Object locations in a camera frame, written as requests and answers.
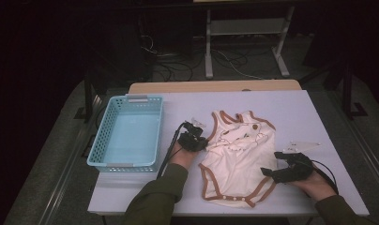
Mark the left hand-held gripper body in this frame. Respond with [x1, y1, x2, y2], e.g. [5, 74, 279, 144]
[177, 117, 205, 153]

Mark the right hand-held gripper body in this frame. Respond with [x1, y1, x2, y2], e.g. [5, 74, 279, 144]
[271, 140, 322, 185]

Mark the cream baby bodysuit brown trim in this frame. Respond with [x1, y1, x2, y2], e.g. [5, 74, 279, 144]
[198, 110, 279, 209]

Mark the light blue plastic basket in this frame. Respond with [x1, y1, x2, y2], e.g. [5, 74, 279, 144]
[86, 94, 164, 173]

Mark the person's left hand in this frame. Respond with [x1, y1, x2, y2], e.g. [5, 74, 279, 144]
[168, 140, 200, 172]

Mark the person's right hand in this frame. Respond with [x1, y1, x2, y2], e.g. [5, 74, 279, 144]
[289, 170, 337, 203]

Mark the black metal stand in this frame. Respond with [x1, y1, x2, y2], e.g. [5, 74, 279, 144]
[74, 71, 97, 124]
[341, 60, 369, 120]

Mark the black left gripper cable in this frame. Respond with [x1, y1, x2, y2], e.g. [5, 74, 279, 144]
[156, 121, 187, 180]

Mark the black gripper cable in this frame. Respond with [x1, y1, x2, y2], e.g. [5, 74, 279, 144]
[311, 158, 340, 195]
[156, 121, 187, 180]

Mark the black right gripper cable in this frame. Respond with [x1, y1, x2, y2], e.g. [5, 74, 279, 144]
[311, 158, 340, 195]

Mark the metal floor rail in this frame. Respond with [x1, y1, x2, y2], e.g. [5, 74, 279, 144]
[329, 92, 379, 188]
[37, 93, 101, 225]

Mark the tangle of black floor cables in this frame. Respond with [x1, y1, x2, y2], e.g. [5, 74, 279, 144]
[140, 34, 207, 83]

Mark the white floor cable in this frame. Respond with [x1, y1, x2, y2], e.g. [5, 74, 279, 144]
[214, 50, 264, 81]

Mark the white metal desk frame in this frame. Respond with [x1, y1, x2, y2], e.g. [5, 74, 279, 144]
[205, 5, 296, 80]

